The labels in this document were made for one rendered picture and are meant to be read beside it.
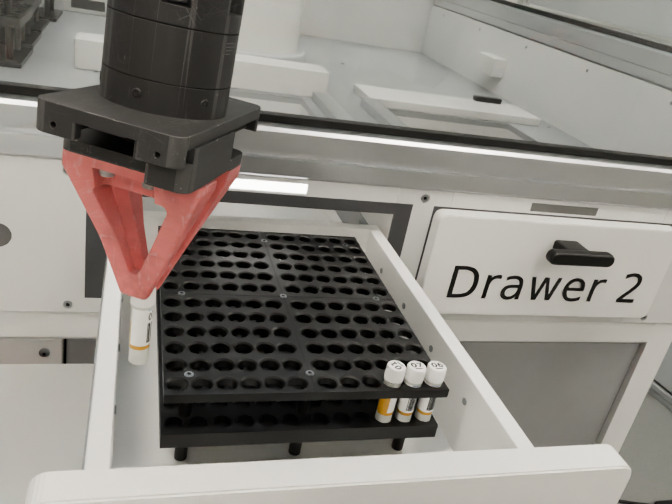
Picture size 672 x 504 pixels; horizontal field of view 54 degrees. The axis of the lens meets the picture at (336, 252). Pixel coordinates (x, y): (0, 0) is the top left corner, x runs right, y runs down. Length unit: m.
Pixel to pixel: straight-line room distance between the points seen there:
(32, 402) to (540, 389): 0.57
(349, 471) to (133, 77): 0.20
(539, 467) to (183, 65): 0.25
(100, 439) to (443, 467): 0.17
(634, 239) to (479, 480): 0.47
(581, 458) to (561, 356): 0.48
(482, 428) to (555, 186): 0.32
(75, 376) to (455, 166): 0.39
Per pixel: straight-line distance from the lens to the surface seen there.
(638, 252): 0.77
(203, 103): 0.30
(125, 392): 0.49
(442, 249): 0.65
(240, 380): 0.40
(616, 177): 0.73
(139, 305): 0.35
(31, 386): 0.62
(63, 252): 0.61
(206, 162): 0.29
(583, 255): 0.68
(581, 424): 0.95
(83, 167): 0.31
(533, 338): 0.80
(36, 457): 0.56
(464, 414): 0.47
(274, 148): 0.57
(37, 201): 0.59
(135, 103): 0.29
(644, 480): 2.04
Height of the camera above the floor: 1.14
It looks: 25 degrees down
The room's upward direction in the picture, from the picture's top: 11 degrees clockwise
